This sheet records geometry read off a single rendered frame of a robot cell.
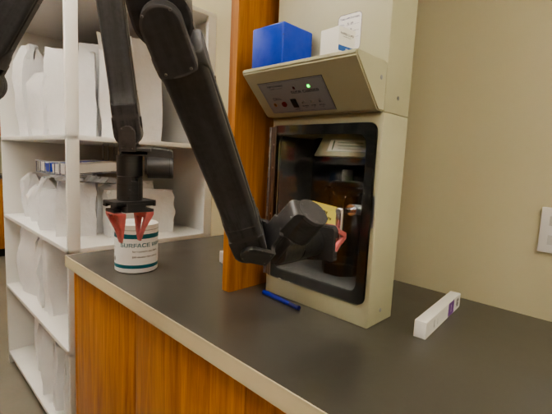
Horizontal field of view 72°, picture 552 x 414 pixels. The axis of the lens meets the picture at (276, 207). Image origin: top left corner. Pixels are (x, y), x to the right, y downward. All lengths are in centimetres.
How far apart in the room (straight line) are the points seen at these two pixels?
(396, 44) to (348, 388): 67
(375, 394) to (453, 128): 81
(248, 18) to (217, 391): 88
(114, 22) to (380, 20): 55
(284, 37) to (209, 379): 75
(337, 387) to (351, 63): 57
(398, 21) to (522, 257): 68
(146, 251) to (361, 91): 78
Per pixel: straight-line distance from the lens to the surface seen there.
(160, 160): 92
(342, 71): 80
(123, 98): 91
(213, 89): 46
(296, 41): 93
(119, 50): 93
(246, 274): 109
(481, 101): 123
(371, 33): 90
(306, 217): 62
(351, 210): 85
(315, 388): 68
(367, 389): 70
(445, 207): 124
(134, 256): 123
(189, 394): 98
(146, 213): 94
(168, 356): 102
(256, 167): 106
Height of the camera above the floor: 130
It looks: 7 degrees down
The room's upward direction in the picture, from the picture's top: 3 degrees clockwise
